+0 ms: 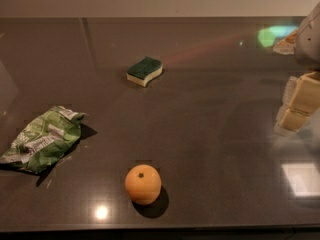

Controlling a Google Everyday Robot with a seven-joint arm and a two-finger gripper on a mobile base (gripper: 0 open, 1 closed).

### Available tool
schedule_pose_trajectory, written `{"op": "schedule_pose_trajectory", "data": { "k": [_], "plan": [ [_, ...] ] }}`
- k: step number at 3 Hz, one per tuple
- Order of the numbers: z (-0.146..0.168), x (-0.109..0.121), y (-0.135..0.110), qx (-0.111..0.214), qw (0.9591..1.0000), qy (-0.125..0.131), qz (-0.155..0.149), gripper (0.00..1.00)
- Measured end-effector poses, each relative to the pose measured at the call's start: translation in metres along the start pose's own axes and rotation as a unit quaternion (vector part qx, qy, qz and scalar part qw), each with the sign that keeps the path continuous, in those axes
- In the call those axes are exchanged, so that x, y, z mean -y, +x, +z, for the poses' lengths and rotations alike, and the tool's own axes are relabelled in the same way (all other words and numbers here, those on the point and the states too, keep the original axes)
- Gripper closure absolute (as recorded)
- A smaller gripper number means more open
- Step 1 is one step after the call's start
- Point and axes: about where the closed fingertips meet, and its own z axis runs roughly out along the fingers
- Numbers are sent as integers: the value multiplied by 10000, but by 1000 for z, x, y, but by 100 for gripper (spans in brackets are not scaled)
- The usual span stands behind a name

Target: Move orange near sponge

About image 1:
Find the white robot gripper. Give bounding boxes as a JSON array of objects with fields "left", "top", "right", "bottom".
[{"left": 274, "top": 2, "right": 320, "bottom": 136}]

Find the orange fruit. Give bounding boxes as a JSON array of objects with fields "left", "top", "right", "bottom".
[{"left": 125, "top": 164, "right": 162, "bottom": 205}]

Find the crumpled green chip bag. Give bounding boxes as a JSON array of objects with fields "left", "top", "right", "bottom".
[{"left": 0, "top": 106, "right": 85, "bottom": 174}]

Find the green and yellow sponge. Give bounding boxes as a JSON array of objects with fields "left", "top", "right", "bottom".
[{"left": 127, "top": 57, "right": 163, "bottom": 87}]

